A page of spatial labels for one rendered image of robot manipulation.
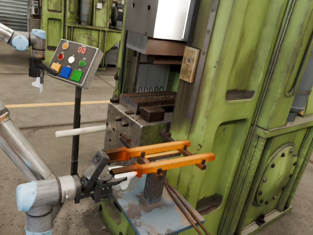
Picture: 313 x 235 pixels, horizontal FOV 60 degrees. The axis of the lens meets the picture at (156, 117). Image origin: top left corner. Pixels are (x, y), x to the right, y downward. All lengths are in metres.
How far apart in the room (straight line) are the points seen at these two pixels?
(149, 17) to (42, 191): 1.02
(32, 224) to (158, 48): 1.08
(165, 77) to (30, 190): 1.40
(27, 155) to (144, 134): 0.73
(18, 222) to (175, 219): 1.32
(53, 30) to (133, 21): 4.85
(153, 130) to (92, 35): 5.08
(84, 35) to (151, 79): 4.57
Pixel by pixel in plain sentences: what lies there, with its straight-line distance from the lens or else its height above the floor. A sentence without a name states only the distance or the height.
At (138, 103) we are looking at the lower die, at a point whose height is 0.99.
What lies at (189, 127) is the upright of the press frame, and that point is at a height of 0.95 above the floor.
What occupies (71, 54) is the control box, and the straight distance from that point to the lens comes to 2.04.
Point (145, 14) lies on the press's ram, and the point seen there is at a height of 1.47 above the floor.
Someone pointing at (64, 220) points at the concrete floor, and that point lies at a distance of 2.21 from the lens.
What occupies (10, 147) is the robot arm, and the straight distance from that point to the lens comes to 0.96.
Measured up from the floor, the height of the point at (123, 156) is 0.97.
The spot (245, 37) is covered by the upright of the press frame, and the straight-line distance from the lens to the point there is 1.53.
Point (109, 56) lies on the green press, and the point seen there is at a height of 0.27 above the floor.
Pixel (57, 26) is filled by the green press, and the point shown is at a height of 0.85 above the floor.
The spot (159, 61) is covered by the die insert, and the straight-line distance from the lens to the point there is 1.64.
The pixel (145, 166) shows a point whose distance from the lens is 0.97.
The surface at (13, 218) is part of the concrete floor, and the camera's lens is 2.27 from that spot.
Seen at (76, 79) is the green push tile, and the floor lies 0.99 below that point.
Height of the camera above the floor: 1.50
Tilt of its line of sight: 21 degrees down
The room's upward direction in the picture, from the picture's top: 10 degrees clockwise
